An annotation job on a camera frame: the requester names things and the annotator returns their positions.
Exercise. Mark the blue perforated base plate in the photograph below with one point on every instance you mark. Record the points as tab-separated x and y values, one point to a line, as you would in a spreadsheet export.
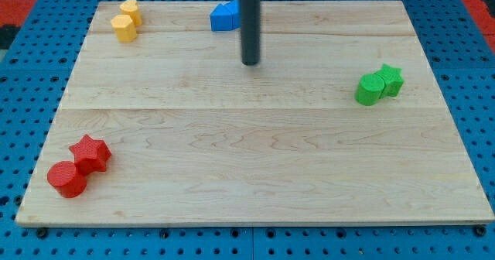
36	69

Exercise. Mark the yellow hexagon block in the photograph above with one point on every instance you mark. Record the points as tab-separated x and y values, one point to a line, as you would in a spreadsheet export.
124	28

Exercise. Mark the blue triangle block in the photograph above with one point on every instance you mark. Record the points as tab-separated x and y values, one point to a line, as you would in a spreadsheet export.
221	19

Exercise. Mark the red cylinder block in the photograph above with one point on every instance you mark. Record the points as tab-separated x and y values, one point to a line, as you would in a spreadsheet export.
66	179

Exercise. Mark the yellow heart block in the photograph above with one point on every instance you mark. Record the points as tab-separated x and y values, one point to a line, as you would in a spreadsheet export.
131	8

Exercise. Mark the red star block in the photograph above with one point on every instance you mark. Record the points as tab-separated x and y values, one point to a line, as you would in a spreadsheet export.
90	155

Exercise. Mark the green cylinder block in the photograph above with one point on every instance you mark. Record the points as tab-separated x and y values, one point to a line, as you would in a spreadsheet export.
369	89

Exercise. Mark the blue cube block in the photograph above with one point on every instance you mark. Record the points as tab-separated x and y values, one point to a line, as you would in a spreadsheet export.
234	8

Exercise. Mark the light wooden board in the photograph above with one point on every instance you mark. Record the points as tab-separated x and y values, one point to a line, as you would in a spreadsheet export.
198	139

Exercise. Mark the green star block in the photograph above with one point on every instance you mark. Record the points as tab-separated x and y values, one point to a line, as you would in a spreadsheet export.
393	80

